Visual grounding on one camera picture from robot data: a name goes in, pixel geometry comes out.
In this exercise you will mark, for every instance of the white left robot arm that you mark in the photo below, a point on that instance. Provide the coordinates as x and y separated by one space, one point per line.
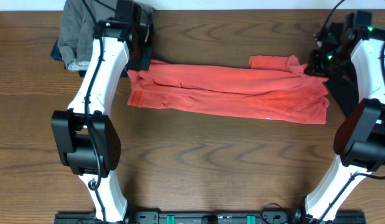
86 139

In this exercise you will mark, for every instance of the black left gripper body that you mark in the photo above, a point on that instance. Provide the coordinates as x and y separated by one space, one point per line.
142 61

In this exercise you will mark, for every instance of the folded grey trousers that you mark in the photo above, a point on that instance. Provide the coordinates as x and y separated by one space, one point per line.
75 40

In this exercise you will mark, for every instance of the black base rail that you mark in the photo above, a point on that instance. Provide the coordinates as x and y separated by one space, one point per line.
271 217

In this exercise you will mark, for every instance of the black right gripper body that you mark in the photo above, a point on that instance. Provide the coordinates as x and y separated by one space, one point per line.
324 65

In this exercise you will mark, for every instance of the folded navy garment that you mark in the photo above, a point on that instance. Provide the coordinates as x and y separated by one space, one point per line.
56 55

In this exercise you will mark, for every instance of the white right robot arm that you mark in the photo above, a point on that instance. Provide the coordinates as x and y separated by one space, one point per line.
359 142

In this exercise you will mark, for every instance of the black garment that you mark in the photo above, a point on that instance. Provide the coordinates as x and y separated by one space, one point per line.
344 90

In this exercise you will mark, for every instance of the orange soccer t-shirt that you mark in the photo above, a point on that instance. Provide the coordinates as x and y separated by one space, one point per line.
273 88

